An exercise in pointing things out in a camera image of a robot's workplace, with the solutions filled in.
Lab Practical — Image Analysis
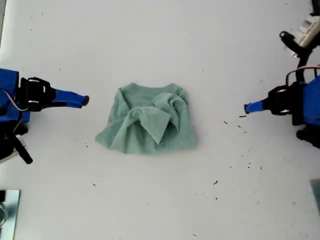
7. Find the green t-shirt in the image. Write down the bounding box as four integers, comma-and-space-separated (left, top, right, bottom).
94, 83, 198, 155

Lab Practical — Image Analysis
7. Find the black camera stalk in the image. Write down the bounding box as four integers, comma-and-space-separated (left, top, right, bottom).
279, 30, 315, 68
12, 134, 34, 165

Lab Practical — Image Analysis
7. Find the white red wire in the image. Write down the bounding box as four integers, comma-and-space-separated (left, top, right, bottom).
0, 87, 29, 112

